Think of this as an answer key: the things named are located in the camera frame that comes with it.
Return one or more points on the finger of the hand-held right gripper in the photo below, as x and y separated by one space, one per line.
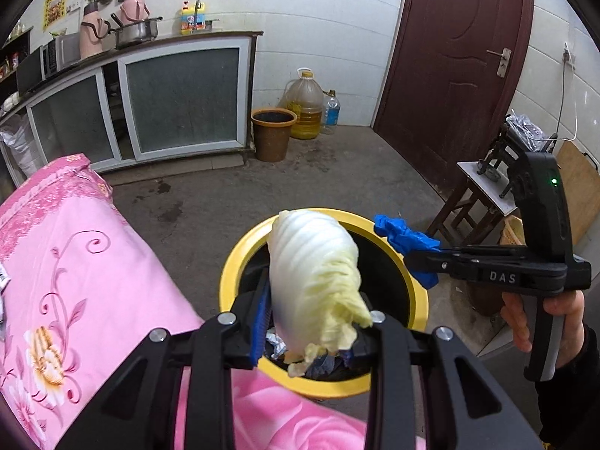
445 270
450 254

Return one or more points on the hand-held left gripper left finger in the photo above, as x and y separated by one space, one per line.
260 328

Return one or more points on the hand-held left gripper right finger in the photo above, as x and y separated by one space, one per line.
389 337

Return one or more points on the yellow rimmed black trash bin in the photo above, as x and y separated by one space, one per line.
228 276

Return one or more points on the napa cabbage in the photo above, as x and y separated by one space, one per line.
314 272

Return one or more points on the person's right forearm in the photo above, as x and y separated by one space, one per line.
572 398

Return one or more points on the person's right hand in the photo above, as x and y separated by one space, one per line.
515 318

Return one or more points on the crumpled silver wrapper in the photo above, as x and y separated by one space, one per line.
277 344

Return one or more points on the wooden board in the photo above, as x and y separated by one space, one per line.
579 187

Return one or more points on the grey plastic bag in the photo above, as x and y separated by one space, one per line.
333 366

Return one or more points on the wooden stool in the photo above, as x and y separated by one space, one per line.
478 183

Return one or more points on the black metal machine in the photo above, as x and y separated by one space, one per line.
504 150

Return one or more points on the clear plastic bag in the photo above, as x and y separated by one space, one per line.
525 124

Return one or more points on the dark red wooden door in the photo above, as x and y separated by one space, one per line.
450 79

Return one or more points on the pink floral blanket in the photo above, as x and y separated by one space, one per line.
93 267

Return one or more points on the clear water bottle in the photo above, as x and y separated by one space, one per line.
330 110

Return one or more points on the brown plastic bucket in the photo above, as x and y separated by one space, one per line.
274 136

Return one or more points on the large cooking oil jug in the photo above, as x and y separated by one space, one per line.
304 108

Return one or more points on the kitchen cabinet with glass doors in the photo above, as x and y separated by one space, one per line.
183 98

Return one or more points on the white printed packet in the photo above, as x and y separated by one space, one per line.
3 277

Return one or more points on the white sack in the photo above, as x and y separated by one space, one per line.
21 147

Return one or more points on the yellow detergent bottle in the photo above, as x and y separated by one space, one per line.
192 19

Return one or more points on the metal cooking pot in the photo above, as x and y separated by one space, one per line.
138 33

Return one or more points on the silver microwave oven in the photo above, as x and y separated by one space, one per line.
61 54

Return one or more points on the pink thermos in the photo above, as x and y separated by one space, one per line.
133 2
89 33

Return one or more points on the black spice rack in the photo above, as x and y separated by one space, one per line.
14 65

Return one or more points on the white wall socket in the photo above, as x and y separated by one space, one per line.
568 52

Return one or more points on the yellow wall poster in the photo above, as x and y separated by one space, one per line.
55 7

